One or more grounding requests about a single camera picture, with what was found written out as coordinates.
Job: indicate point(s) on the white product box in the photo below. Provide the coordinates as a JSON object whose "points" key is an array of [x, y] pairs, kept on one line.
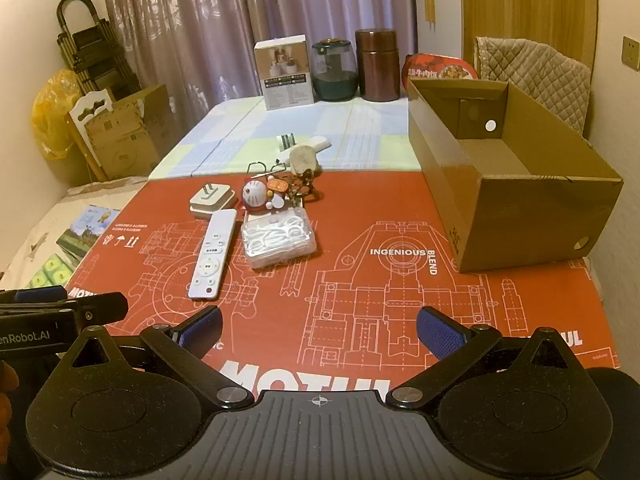
{"points": [[285, 85]]}

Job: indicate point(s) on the beige oval plug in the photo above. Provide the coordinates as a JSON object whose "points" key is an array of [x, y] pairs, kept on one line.
{"points": [[303, 157]]}

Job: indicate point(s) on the green glass jar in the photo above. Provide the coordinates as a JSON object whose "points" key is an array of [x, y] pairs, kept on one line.
{"points": [[335, 77]]}

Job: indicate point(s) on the wooden door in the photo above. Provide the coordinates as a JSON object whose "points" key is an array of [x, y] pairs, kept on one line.
{"points": [[525, 0]]}

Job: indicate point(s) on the pastel checkered cloth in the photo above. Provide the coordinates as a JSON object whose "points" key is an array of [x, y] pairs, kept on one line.
{"points": [[225, 130]]}

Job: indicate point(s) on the black folding step ladder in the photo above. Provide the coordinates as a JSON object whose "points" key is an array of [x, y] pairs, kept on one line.
{"points": [[95, 45]]}

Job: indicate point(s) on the beige quilted cushion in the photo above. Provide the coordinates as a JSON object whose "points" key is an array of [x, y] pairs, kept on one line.
{"points": [[540, 65]]}

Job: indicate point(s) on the white plug adapter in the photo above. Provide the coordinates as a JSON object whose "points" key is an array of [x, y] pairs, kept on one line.
{"points": [[212, 202]]}

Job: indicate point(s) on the green tissue pack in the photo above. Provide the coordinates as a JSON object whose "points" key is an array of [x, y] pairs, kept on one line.
{"points": [[50, 272]]}

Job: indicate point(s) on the white carved chair back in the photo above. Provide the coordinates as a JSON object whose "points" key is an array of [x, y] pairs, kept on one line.
{"points": [[92, 102]]}

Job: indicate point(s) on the mauve patterned curtain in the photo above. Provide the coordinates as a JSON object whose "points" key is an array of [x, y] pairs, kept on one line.
{"points": [[200, 10]]}

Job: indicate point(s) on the closed brown cardboard box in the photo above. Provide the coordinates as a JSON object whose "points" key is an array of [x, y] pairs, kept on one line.
{"points": [[130, 135]]}

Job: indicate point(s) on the yellow plastic bag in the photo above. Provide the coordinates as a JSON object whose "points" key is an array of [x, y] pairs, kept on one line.
{"points": [[50, 110]]}

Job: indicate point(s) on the beige wall socket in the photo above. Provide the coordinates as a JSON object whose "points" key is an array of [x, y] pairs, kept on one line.
{"points": [[631, 52]]}

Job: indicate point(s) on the red printed cardboard sheet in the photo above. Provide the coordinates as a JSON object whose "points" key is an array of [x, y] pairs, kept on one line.
{"points": [[360, 195]]}

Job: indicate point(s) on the brown cardboard box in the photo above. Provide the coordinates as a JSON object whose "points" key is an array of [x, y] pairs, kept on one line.
{"points": [[130, 135], [525, 220]]}

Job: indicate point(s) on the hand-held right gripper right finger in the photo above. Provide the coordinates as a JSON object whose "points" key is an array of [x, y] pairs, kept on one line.
{"points": [[440, 332]]}

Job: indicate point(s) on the red instant food bowl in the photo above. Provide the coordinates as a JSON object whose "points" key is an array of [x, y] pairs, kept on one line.
{"points": [[440, 67]]}

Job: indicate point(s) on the white patterned bed sheet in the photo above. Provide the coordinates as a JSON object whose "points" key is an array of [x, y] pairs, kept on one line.
{"points": [[30, 230]]}

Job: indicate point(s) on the clear box of floss picks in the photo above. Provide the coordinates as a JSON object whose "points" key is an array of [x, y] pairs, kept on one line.
{"points": [[280, 240]]}

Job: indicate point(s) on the red and blue toy figure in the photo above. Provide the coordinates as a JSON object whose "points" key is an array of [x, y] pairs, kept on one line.
{"points": [[255, 194]]}

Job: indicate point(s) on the white remote control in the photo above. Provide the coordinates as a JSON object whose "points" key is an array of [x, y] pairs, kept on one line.
{"points": [[212, 260]]}

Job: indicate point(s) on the colourful picture box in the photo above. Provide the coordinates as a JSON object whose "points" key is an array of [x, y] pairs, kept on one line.
{"points": [[82, 230]]}

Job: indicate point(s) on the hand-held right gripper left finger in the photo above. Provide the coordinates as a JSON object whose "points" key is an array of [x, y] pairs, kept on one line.
{"points": [[202, 330]]}

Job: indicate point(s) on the brown metal canister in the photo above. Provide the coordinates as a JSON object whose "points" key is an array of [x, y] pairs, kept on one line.
{"points": [[377, 70]]}

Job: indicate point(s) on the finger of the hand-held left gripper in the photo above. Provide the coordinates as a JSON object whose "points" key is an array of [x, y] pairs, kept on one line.
{"points": [[100, 307], [40, 294]]}

